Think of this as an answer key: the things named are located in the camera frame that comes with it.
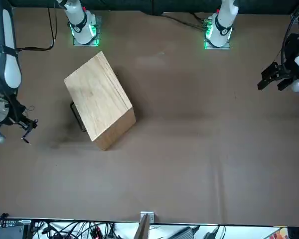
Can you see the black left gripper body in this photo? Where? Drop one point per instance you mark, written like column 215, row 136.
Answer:
column 292, row 49

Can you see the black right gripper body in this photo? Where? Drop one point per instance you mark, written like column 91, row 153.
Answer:
column 13, row 112

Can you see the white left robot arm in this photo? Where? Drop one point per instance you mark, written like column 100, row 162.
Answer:
column 223, row 22

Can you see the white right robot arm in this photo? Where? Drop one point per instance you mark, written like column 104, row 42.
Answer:
column 8, row 67

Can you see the wooden drawer box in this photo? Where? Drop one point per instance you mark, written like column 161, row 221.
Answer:
column 97, row 94

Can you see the small black clamp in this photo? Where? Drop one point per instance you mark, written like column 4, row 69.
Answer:
column 4, row 216

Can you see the colourful printed book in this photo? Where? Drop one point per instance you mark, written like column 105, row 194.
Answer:
column 279, row 234

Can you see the small black power adapter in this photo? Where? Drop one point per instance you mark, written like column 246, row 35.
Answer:
column 211, row 234

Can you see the large grey power adapter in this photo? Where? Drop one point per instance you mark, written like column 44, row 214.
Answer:
column 184, row 232

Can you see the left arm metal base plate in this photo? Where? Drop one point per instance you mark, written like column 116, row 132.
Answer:
column 218, row 47

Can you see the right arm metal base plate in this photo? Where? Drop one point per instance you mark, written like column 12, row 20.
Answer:
column 86, row 44

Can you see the upright camera post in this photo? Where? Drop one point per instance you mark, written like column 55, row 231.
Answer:
column 142, row 229

